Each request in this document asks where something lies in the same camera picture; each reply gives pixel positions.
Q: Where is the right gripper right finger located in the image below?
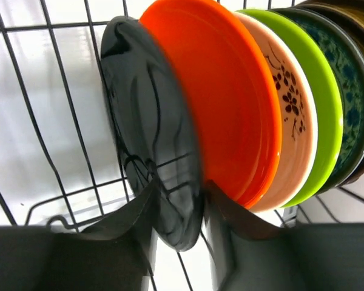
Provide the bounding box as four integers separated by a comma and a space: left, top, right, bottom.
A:
204, 181, 364, 290

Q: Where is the beige floral plate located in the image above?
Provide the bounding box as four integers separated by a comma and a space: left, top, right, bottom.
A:
234, 12, 318, 213

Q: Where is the lime green plate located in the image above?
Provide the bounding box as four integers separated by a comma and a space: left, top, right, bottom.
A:
238, 8, 343, 208

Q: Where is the brown patterned plate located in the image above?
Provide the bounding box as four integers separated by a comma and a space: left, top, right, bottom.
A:
300, 0, 364, 170
295, 1, 364, 186

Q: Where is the orange plate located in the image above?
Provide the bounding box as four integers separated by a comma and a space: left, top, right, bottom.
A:
140, 1, 282, 209

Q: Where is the black wire dish rack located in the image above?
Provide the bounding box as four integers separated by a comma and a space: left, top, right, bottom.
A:
0, 0, 364, 291

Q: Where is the black plate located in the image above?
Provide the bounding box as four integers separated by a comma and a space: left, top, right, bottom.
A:
100, 16, 204, 252

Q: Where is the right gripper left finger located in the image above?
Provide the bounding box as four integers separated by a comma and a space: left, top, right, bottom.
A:
0, 182, 158, 290

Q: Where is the blue green patterned plate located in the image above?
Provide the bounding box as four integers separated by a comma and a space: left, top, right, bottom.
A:
275, 7, 364, 193

